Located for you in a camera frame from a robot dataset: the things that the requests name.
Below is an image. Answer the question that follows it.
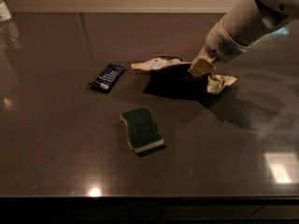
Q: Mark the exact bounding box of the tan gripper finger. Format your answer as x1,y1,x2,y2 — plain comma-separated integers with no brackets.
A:
188,57,216,77

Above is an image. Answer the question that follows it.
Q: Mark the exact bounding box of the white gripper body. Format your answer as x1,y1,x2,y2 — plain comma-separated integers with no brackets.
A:
199,15,252,64

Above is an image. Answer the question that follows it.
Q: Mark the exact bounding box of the brown chip bag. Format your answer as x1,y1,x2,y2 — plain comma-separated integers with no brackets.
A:
131,56,237,100

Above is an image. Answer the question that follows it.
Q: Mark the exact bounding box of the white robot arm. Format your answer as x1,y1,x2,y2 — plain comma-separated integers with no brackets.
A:
189,0,299,77

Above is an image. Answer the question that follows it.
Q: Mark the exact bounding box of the green and yellow sponge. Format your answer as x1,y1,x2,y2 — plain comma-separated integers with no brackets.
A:
120,107,164,154

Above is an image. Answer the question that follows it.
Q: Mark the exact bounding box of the blue snack bar wrapper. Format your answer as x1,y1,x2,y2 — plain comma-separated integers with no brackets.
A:
90,64,126,93

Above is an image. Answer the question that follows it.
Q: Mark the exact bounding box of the white container at left edge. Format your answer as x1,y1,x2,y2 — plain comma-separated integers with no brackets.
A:
0,0,12,22

